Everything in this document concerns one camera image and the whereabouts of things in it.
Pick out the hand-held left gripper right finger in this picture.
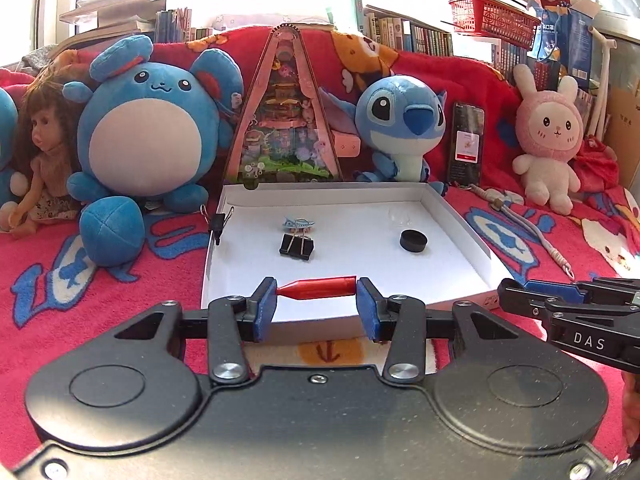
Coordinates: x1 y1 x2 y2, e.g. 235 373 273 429
356 277 526 386

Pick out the grey lanyard strap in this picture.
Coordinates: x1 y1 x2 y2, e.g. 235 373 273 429
470 184 576 277

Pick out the brown-haired baby doll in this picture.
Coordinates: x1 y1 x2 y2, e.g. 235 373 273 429
0 77 88 238

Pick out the black round lid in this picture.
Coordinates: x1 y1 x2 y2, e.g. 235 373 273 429
399 229 427 252

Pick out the red plastic basket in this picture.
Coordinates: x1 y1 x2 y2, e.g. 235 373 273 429
448 0 542 51

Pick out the small pink box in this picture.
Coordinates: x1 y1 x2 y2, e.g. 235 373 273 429
332 132 361 157

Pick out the row of books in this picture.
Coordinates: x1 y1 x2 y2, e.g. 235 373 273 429
352 0 531 66

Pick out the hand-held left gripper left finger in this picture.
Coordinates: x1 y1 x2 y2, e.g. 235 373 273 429
107 276 278 386

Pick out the red cloth bag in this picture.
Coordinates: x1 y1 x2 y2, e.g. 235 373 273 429
572 135 621 193

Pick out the white cardboard box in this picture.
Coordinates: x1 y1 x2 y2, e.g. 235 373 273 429
200 182 501 343

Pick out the round blue mouse plush toy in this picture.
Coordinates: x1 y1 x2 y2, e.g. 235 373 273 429
62 35 246 268

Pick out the blue alien plush toy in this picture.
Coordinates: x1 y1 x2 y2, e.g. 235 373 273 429
320 75 448 196

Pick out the stack of large books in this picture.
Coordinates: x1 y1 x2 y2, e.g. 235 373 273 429
50 0 168 56

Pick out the white plastic stand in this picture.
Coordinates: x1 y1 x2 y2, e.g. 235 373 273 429
587 25 618 141

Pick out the pink printed blanket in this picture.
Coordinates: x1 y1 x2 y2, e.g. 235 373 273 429
0 67 640 461

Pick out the pink bunny plush toy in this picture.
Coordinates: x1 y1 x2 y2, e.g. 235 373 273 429
511 62 585 213

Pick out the blue paper bag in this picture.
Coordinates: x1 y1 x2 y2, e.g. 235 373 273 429
530 0 601 91

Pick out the black smartphone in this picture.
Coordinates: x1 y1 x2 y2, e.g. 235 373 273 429
447 102 486 187

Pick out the triangular pink diorama house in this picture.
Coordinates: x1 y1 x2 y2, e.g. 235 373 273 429
222 24 346 186

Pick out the blue cat plush toy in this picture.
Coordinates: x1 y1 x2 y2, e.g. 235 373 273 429
0 87 20 201

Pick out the red plastic tube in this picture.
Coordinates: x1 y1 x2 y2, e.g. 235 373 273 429
276 276 358 302

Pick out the small black binder clip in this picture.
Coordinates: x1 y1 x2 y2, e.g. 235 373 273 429
200 205 235 246

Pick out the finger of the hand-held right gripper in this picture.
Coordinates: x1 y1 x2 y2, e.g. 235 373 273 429
524 276 640 306
497 278 556 318

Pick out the brown cardboard carton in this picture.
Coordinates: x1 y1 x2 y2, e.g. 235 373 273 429
602 85 640 186

